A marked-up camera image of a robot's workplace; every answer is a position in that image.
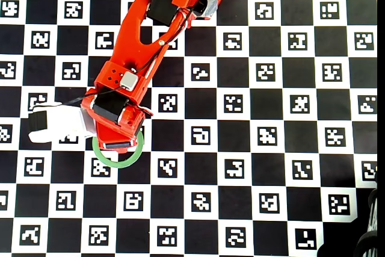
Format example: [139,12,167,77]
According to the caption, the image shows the green ring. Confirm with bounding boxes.
[91,127,144,170]

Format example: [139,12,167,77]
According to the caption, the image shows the grey duct tape patch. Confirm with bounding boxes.
[200,0,220,17]

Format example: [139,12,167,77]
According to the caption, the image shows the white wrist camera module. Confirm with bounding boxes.
[28,102,97,144]

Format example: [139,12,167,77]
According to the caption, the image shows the black white marker board mat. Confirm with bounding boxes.
[0,0,378,257]

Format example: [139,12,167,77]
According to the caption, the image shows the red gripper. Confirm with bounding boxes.
[94,112,145,154]

